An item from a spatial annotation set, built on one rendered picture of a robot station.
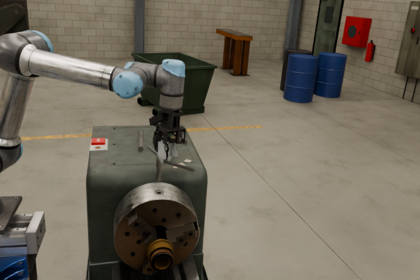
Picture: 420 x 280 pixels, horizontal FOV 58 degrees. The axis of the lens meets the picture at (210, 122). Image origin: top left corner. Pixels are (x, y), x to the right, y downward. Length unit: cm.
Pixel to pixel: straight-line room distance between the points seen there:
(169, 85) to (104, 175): 50
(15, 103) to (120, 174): 45
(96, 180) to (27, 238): 30
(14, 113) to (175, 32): 1021
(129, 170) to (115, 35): 981
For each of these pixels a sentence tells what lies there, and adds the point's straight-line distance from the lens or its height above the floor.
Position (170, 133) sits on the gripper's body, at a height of 149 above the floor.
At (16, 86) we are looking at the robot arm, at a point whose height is 160.
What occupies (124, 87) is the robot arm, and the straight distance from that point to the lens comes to 110.
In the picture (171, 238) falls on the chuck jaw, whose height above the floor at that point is 111.
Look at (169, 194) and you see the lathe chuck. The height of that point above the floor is 123.
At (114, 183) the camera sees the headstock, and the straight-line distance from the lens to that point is 153.
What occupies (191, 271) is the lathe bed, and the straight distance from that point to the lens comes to 166.
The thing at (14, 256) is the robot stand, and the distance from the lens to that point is 156.
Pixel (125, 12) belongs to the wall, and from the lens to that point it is 1124.
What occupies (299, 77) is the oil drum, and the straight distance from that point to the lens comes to 763.
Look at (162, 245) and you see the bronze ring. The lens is 136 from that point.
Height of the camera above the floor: 194
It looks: 19 degrees down
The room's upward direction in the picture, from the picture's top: 4 degrees clockwise
